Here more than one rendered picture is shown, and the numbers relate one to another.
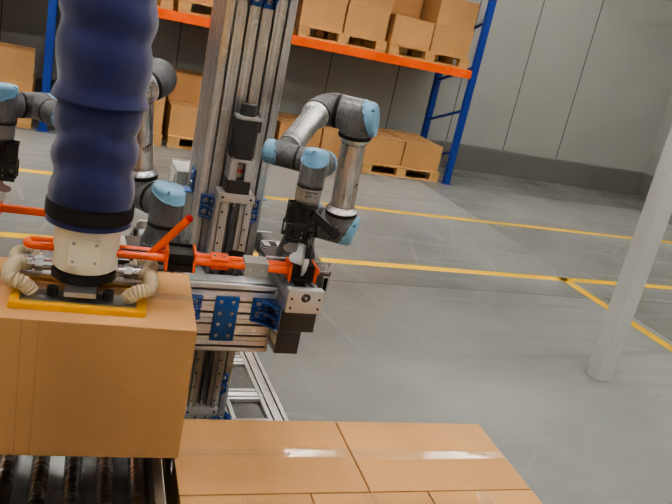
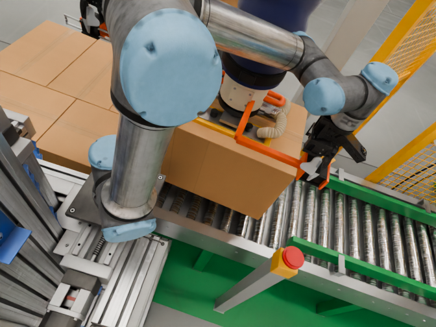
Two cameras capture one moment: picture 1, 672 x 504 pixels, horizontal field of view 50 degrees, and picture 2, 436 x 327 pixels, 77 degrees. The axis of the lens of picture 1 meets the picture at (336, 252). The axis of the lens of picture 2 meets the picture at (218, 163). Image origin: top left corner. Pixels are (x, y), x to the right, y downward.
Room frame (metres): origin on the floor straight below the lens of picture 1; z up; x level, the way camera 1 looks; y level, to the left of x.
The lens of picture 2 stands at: (2.62, 0.95, 1.83)
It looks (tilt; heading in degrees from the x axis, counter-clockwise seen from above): 53 degrees down; 199
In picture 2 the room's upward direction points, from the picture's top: 21 degrees clockwise
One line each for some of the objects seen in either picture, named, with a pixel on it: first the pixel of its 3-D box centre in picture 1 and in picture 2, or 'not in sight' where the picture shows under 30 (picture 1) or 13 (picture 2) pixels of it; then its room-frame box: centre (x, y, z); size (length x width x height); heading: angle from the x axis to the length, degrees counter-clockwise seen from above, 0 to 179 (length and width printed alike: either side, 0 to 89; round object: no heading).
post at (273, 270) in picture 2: not in sight; (243, 290); (2.17, 1.14, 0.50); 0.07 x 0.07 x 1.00; 20
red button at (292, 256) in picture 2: not in sight; (291, 258); (2.17, 1.14, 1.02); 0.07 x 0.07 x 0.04
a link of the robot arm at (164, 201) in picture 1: (165, 202); (115, 164); (2.38, 0.61, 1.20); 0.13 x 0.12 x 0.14; 58
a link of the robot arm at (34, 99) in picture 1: (39, 106); (329, 90); (2.06, 0.93, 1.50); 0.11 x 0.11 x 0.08; 58
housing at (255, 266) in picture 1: (254, 266); not in sight; (1.96, 0.22, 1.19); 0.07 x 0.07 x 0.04; 18
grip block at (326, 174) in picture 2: not in sight; (313, 170); (1.98, 1.03, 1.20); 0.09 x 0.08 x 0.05; 18
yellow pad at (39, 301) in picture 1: (80, 297); not in sight; (1.73, 0.63, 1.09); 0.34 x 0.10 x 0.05; 108
